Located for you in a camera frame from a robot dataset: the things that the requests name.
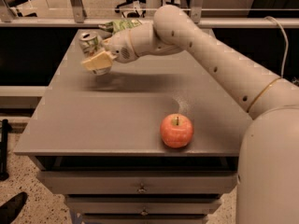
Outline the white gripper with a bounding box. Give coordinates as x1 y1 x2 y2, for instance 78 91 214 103
81 23 157 72

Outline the white green 7up can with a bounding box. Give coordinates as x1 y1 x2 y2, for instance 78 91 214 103
78 31 109 76

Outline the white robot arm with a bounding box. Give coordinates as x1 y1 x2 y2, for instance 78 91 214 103
82 5 299 224

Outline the green chip bag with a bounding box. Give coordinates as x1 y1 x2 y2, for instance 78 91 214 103
98 19 142 34

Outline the black office chair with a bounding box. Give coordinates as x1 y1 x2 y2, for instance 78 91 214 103
115 0 147 18

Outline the grey drawer cabinet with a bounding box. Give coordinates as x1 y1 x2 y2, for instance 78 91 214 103
13 28 254 224

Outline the metal glass railing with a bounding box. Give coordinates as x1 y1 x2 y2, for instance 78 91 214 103
0 0 299 28

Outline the red apple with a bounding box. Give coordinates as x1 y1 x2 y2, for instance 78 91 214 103
160 114 193 148

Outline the black stand leg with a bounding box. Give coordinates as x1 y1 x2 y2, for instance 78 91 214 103
0 119 11 181

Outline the top grey drawer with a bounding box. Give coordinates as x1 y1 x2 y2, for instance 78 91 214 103
36 171 237 195

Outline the grey drawer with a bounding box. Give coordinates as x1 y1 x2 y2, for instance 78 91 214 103
66 196 221 216
36 171 237 195
83 215 207 224

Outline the middle grey drawer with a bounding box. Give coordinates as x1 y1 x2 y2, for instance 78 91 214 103
66 196 221 216

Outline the bottom grey drawer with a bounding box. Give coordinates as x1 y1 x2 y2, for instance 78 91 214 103
83 215 207 224

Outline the black shoe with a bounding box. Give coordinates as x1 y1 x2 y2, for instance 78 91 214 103
0 191 28 224

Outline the white cable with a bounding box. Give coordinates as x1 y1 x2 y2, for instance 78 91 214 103
264 15 291 79

